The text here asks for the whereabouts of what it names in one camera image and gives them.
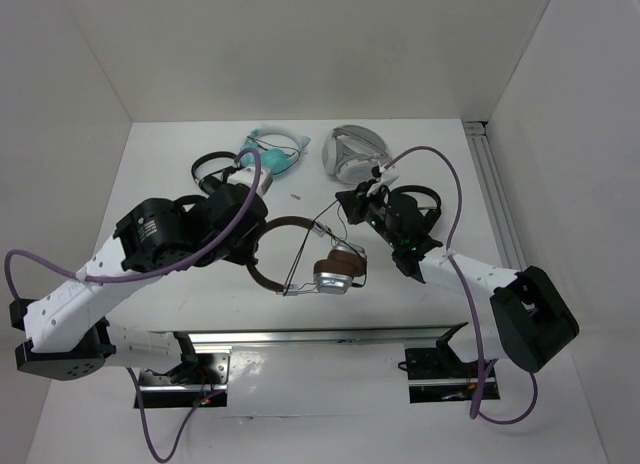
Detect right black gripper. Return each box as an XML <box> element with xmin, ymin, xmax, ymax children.
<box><xmin>337</xmin><ymin>179</ymin><xmax>401</xmax><ymax>249</ymax></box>

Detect brown silver wired headphones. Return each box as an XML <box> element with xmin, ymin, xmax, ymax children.
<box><xmin>257</xmin><ymin>216</ymin><xmax>368</xmax><ymax>295</ymax></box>

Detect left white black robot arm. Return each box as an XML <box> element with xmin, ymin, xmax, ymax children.
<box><xmin>10</xmin><ymin>184</ymin><xmax>268</xmax><ymax>383</ymax></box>

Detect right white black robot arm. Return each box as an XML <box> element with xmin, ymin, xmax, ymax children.
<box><xmin>335</xmin><ymin>182</ymin><xmax>580</xmax><ymax>376</ymax></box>

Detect black headphones left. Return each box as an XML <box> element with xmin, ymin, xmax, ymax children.
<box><xmin>190</xmin><ymin>151</ymin><xmax>239</xmax><ymax>195</ymax></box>

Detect black headphones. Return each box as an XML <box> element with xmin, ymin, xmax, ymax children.
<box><xmin>190</xmin><ymin>151</ymin><xmax>239</xmax><ymax>195</ymax></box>
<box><xmin>389</xmin><ymin>185</ymin><xmax>442</xmax><ymax>235</ymax></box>

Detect grey white folded headphones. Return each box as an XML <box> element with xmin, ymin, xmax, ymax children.
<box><xmin>321</xmin><ymin>124</ymin><xmax>392</xmax><ymax>185</ymax></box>

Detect black headphones right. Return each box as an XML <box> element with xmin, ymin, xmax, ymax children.
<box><xmin>389</xmin><ymin>185</ymin><xmax>442</xmax><ymax>235</ymax></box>

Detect teal white cat-ear headphones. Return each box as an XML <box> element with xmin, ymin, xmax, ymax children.
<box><xmin>240</xmin><ymin>125</ymin><xmax>311</xmax><ymax>176</ymax></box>

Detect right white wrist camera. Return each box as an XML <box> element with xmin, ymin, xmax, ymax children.
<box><xmin>366</xmin><ymin>165</ymin><xmax>399</xmax><ymax>197</ymax></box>

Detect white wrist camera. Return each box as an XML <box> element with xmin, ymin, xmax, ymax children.
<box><xmin>227</xmin><ymin>165</ymin><xmax>273</xmax><ymax>197</ymax></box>
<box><xmin>366</xmin><ymin>165</ymin><xmax>399</xmax><ymax>197</ymax></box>

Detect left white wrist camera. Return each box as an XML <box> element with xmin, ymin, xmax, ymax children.
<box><xmin>227</xmin><ymin>165</ymin><xmax>273</xmax><ymax>197</ymax></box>

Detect aluminium rail right side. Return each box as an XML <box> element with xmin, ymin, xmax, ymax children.
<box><xmin>462</xmin><ymin>121</ymin><xmax>527</xmax><ymax>269</ymax></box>

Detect aluminium rail front edge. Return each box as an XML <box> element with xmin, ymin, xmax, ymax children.
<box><xmin>184</xmin><ymin>323</ymin><xmax>466</xmax><ymax>350</ymax></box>

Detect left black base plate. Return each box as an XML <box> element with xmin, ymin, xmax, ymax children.
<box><xmin>138</xmin><ymin>348</ymin><xmax>231</xmax><ymax>409</ymax></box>

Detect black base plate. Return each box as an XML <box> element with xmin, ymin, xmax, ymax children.
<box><xmin>138</xmin><ymin>348</ymin><xmax>231</xmax><ymax>409</ymax></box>
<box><xmin>397</xmin><ymin>347</ymin><xmax>478</xmax><ymax>404</ymax></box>

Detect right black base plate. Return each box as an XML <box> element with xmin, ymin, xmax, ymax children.
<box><xmin>397</xmin><ymin>347</ymin><xmax>478</xmax><ymax>404</ymax></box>

